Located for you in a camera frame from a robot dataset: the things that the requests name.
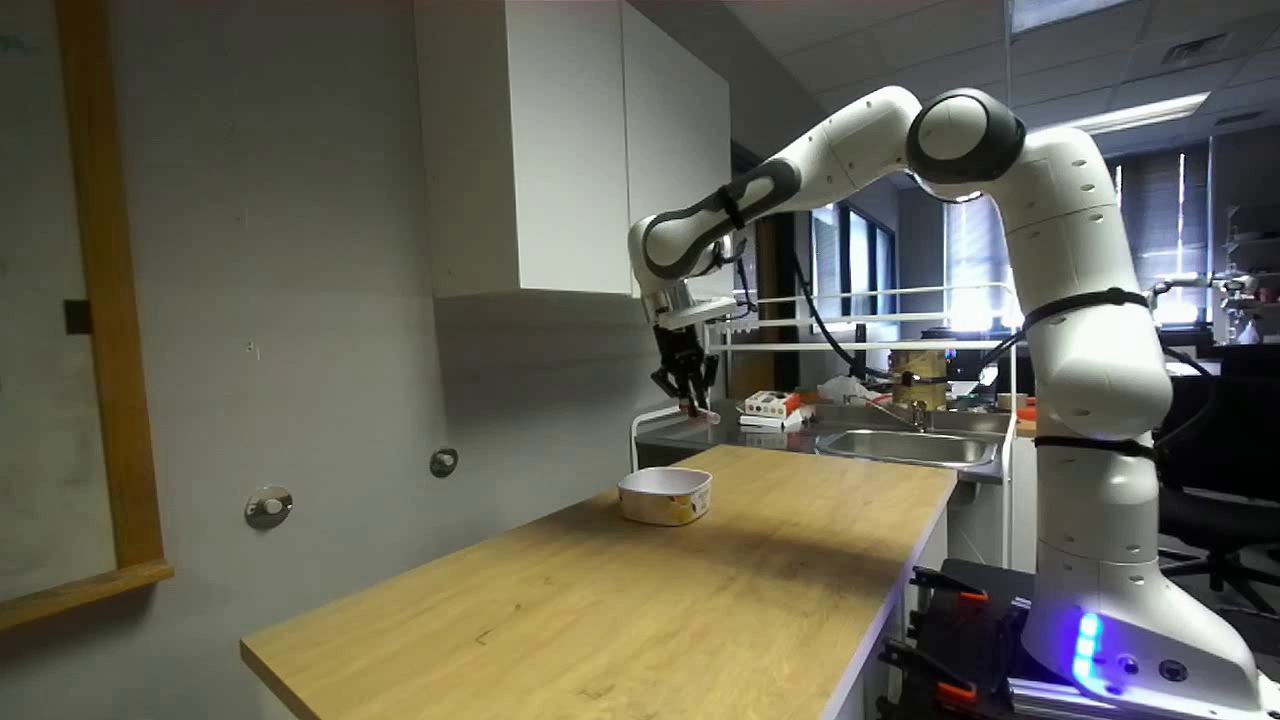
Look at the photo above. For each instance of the wooden framed whiteboard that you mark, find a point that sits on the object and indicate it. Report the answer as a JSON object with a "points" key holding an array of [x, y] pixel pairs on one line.
{"points": [[42, 401]]}

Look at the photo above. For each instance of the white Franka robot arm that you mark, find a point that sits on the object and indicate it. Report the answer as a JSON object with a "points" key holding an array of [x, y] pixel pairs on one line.
{"points": [[1093, 344]]}

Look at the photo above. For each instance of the round metal wall knob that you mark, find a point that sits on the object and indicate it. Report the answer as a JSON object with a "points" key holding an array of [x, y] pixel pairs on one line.
{"points": [[270, 511], [444, 463]]}

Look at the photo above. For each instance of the black orange clamp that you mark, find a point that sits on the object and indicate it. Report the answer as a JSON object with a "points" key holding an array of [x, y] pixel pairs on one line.
{"points": [[966, 607], [943, 683]]}

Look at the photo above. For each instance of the long ceiling light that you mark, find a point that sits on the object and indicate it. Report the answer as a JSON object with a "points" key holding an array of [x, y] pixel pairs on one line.
{"points": [[1132, 114]]}

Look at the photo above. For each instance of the white paper bowl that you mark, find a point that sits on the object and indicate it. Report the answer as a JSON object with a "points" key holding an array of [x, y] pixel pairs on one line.
{"points": [[664, 502]]}

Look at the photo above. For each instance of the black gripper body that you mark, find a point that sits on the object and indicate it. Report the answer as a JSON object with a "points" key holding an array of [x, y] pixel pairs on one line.
{"points": [[676, 357]]}

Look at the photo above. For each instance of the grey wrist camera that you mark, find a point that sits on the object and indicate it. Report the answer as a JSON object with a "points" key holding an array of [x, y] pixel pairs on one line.
{"points": [[701, 311]]}

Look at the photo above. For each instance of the red white packet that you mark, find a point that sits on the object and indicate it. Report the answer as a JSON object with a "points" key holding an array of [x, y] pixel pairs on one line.
{"points": [[779, 404]]}

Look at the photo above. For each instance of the white metal rack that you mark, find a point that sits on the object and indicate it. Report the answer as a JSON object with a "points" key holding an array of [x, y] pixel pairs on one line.
{"points": [[865, 316]]}

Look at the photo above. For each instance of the small black square block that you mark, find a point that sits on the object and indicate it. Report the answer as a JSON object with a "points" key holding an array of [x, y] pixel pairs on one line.
{"points": [[76, 316]]}

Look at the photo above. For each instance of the stainless steel sink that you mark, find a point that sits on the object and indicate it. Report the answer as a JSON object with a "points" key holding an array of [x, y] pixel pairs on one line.
{"points": [[907, 449]]}

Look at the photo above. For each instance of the black office chair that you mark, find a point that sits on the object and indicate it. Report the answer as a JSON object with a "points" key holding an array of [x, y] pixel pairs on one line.
{"points": [[1223, 453]]}

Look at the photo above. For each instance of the white wall cabinet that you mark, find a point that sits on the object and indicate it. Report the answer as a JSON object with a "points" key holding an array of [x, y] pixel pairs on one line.
{"points": [[574, 147]]}

